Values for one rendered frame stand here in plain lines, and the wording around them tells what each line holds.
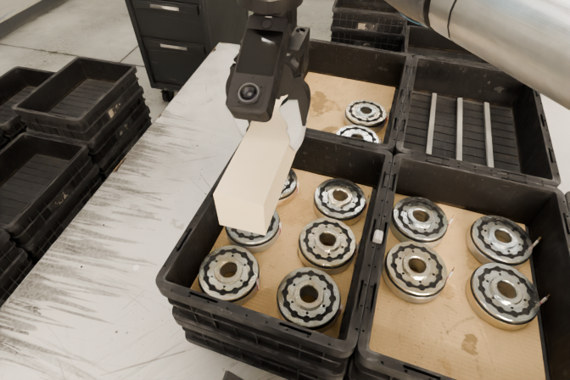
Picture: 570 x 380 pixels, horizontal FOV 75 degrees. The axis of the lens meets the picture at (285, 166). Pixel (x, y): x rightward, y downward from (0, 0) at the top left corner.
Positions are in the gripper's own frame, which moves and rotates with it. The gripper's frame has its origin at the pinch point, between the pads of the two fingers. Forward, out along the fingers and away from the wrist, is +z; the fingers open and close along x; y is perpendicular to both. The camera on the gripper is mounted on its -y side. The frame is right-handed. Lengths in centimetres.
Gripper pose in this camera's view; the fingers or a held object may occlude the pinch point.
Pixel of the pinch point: (269, 142)
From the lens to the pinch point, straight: 51.7
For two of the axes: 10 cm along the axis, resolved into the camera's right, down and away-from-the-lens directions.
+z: 0.0, 7.0, 7.1
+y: 2.7, -6.9, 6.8
